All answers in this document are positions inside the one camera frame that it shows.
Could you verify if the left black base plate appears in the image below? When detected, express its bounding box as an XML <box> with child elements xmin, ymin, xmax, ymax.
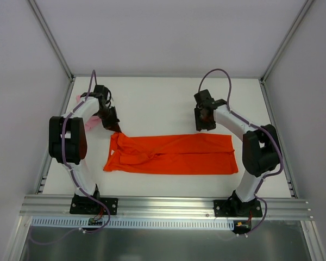
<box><xmin>69</xmin><ymin>195</ymin><xmax>118</xmax><ymax>215</ymax></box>

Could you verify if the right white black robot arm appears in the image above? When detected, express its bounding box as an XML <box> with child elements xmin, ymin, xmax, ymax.
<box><xmin>194</xmin><ymin>90</ymin><xmax>283</xmax><ymax>217</ymax></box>

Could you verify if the pink t shirt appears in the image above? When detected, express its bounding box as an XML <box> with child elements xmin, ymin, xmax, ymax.
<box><xmin>76</xmin><ymin>95</ymin><xmax>101</xmax><ymax>132</ymax></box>

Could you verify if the orange t shirt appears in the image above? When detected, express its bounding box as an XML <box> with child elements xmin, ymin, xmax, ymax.
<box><xmin>103</xmin><ymin>133</ymin><xmax>239</xmax><ymax>175</ymax></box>

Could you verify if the right aluminium frame post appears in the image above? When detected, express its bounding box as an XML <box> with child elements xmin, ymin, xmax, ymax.
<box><xmin>260</xmin><ymin>0</ymin><xmax>315</xmax><ymax>82</ymax></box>

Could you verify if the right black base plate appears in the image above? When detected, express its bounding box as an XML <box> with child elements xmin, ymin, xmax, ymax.
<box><xmin>213</xmin><ymin>198</ymin><xmax>263</xmax><ymax>218</ymax></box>

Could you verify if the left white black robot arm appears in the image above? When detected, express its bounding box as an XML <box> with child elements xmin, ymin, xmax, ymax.
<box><xmin>48</xmin><ymin>84</ymin><xmax>121</xmax><ymax>215</ymax></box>

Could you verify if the aluminium mounting rail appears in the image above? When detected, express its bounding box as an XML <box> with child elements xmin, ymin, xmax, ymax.
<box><xmin>19</xmin><ymin>194</ymin><xmax>314</xmax><ymax>221</ymax></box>

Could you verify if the white slotted cable duct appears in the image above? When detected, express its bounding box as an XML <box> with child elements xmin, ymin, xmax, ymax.
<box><xmin>30</xmin><ymin>216</ymin><xmax>234</xmax><ymax>231</ymax></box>

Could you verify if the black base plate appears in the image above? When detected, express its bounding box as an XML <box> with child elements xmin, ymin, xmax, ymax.
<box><xmin>69</xmin><ymin>195</ymin><xmax>118</xmax><ymax>215</ymax></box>
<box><xmin>213</xmin><ymin>198</ymin><xmax>263</xmax><ymax>218</ymax></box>

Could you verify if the left aluminium frame post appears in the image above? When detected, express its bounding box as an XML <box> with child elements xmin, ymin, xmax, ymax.
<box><xmin>26</xmin><ymin>0</ymin><xmax>73</xmax><ymax>82</ymax></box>

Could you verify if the aluminium frame post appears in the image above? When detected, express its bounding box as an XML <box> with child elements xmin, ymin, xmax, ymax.
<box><xmin>26</xmin><ymin>0</ymin><xmax>73</xmax><ymax>82</ymax></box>
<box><xmin>260</xmin><ymin>0</ymin><xmax>315</xmax><ymax>82</ymax></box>

